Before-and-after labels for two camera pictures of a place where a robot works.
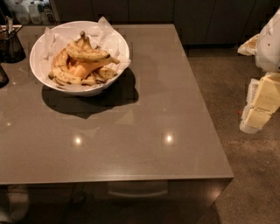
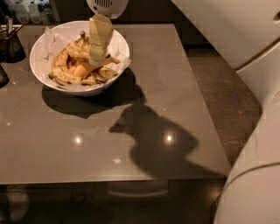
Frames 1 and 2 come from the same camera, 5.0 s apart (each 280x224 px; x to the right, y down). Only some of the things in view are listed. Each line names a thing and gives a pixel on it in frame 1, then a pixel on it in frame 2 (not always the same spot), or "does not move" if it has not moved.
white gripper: x=269 y=46 to x=108 y=7
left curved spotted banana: x=59 y=73 does not move
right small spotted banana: x=107 y=73 does not move
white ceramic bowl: x=79 y=58 does not move
